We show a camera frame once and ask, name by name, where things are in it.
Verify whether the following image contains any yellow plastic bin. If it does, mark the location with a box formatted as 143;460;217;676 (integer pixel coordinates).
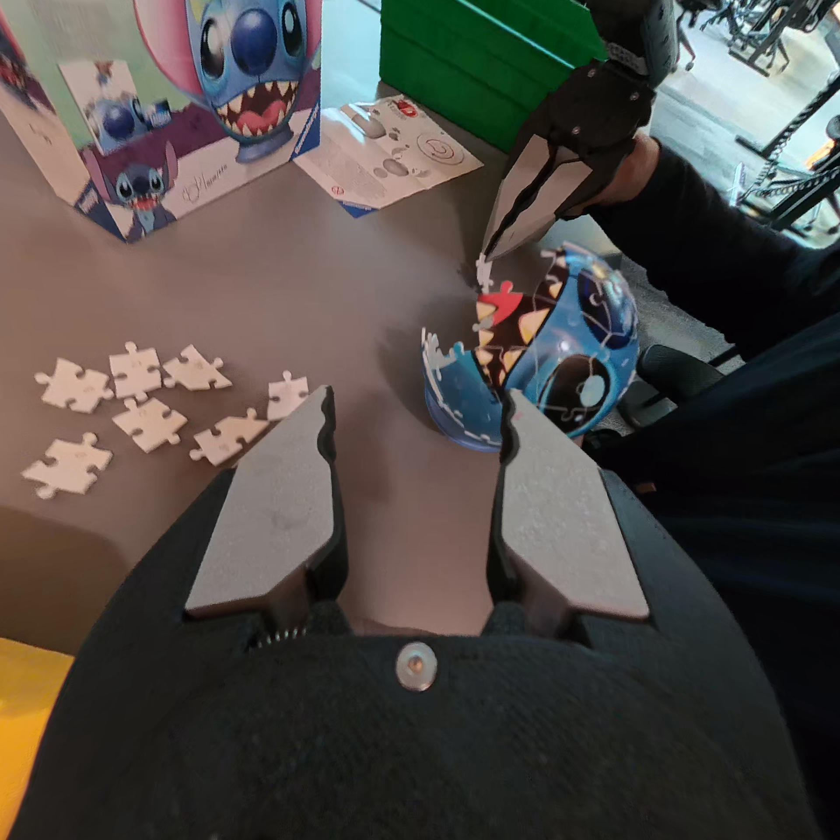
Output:
0;635;77;826

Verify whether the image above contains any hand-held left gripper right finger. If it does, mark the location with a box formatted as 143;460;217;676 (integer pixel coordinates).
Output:
486;389;652;642

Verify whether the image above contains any white instruction sheet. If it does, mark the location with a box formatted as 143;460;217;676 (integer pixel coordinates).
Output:
293;94;486;219

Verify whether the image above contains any blue cartoon puzzle ball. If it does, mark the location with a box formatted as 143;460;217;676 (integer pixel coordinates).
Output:
420;241;641;454

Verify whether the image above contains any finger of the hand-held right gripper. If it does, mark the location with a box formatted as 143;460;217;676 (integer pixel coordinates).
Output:
487;153;596;261
482;133;560;260

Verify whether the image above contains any person's right hand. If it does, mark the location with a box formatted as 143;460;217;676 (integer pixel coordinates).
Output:
587;133;662;210

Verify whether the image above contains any green plastic bin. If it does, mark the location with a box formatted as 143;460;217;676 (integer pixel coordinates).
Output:
378;0;609;156

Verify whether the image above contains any pile of white puzzle pieces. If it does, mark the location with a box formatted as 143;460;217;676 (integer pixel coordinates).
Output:
20;340;311;501

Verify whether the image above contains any black metal frame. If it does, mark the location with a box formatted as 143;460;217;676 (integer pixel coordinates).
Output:
730;62;840;232

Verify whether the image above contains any colourful cartoon puzzle box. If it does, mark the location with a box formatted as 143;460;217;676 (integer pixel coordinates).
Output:
0;0;324;245

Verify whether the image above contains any person's right forearm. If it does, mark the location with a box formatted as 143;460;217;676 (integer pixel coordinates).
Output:
591;141;840;362

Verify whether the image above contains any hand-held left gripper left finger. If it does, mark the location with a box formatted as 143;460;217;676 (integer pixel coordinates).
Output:
184;385;350;622

